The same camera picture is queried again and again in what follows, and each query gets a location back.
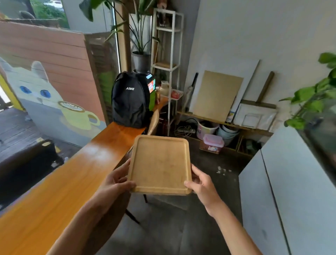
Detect wooden tray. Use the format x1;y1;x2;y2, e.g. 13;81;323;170
127;135;193;196

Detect person's right forearm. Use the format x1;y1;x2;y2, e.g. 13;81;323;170
206;201;263;255

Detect wooden easel frame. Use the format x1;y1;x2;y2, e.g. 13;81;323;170
240;71;277;109

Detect black folded umbrella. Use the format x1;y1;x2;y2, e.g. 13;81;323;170
183;73;199;113

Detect grey plant pot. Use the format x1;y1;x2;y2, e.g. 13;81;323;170
132;51;151;73

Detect person's left forearm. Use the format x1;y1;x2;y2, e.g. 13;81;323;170
46;193;124;255

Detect cream ceramic jug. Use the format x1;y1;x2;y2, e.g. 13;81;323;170
158;81;170;97

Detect person's left hand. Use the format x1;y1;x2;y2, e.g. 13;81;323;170
98;158;137;208

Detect pink lidded storage box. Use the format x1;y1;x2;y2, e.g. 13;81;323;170
200;134;225;154

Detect long wooden counter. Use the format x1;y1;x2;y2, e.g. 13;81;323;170
0;96;168;255

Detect green screen device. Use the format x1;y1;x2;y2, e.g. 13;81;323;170
146;73;156;111

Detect person's right hand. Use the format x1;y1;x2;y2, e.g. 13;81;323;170
184;164;223;216

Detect white metal shelf rack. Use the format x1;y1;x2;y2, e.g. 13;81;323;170
151;8;184;136

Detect cat mural sign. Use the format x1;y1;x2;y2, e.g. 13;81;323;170
0;56;107;147

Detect black backpack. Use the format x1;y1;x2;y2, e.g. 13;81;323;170
111;71;153;129

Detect low wooden shelf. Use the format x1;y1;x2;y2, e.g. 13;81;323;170
176;110;275;158

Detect brown cardboard sheet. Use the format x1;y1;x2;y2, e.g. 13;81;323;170
192;70;244;123

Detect white cabinet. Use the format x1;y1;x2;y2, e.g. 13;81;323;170
238;126;336;255

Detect grey stacked basins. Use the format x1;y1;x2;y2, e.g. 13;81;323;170
217;124;240;147

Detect tall potted plant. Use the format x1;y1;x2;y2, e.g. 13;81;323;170
79;0;163;73

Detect white pink-rimmed bucket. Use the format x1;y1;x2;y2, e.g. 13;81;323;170
196;120;220;141

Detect wooden chair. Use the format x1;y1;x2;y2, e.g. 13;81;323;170
123;109;160;225

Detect green leafy plant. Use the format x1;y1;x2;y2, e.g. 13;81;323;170
279;52;336;130

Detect black outdoor bench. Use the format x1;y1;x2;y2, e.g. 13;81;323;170
0;139;65;204

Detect white picture frame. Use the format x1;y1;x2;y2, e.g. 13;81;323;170
233;103;278;131

